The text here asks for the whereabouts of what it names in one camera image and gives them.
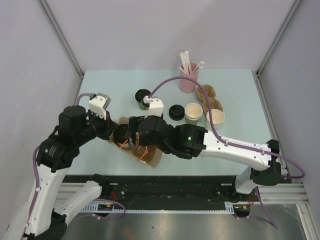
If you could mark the white cable duct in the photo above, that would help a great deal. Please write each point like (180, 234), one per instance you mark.
(169, 205)

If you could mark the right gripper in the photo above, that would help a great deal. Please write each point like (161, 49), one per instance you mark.
(133, 122)

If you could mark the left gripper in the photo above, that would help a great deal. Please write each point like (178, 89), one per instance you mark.
(108, 125)

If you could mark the white wrapped straws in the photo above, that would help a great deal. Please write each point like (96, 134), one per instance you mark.
(186, 67)

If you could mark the pink straw holder cup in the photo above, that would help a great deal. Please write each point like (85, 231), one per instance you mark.
(187, 86)

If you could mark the brown paper takeout bag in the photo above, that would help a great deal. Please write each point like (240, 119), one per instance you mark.
(148, 155)

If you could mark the stack of black lids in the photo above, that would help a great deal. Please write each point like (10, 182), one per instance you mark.
(176, 112)

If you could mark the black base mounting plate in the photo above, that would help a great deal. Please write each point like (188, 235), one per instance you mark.
(219, 188)

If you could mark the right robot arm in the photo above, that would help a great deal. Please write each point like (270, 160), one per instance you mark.
(189, 141)

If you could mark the brown cardboard cup carrier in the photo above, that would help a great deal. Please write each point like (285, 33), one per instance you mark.
(214, 103)

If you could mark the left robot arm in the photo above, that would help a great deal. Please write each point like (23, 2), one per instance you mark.
(39, 220)

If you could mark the black coffee cup lid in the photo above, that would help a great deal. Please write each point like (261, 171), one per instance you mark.
(140, 94)

